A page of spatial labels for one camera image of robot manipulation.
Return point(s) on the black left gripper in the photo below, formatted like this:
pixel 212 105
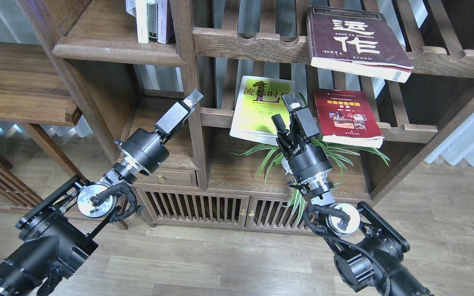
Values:
pixel 144 151

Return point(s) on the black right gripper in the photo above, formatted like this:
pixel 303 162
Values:
pixel 308 163

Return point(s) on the yellow green book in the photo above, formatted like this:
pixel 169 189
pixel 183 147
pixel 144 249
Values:
pixel 260 98

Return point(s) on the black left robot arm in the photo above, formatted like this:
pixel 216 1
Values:
pixel 58 234

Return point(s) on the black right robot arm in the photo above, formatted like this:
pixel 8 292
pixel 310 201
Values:
pixel 368 252

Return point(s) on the red paperback book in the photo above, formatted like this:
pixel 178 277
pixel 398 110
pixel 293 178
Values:
pixel 346 118

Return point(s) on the green spider plant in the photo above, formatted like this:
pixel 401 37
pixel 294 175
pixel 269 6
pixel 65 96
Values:
pixel 340 152

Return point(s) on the lilac upright book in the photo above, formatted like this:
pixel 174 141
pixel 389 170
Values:
pixel 165 23

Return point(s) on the wooden bookshelf unit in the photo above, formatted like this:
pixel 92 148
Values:
pixel 172 104

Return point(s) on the dark grey upright book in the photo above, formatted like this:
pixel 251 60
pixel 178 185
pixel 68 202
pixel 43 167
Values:
pixel 152 20

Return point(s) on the dark maroon large book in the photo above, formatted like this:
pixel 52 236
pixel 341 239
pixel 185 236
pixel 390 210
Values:
pixel 355 42

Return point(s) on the white upright book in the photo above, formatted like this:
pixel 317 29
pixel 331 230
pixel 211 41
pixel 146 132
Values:
pixel 141 9

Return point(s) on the wooden side table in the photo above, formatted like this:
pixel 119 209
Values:
pixel 40 145

